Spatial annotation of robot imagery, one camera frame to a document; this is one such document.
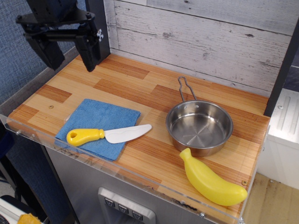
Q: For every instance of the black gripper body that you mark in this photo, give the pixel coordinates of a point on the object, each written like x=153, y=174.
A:
x=60, y=19

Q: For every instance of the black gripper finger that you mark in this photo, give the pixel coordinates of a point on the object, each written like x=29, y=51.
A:
x=89, y=50
x=49, y=52

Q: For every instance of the yellow plastic toy banana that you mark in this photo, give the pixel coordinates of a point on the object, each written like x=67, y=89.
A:
x=209, y=184

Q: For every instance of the blue folded cloth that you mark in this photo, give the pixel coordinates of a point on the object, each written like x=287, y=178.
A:
x=96, y=114

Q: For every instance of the small stainless steel pan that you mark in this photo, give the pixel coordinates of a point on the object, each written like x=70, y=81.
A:
x=202, y=126

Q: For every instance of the silver button control panel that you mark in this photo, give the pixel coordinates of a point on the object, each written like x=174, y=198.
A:
x=118, y=209

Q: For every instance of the yellow tape wrapped object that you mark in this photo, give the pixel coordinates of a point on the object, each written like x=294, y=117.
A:
x=28, y=219

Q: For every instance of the white ribbed box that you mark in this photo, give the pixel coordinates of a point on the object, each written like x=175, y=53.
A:
x=279, y=159

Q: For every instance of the toy knife yellow handle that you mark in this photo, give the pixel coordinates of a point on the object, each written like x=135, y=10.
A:
x=78, y=137

